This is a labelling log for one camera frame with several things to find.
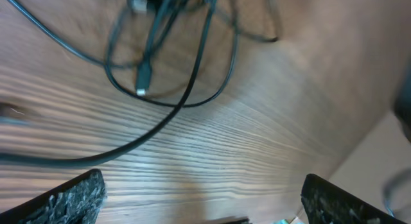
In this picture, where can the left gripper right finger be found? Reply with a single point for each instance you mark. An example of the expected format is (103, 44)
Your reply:
(326, 203)

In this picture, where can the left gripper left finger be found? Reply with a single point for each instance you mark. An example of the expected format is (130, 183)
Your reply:
(78, 200)

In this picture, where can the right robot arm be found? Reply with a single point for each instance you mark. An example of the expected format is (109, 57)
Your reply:
(402, 104)

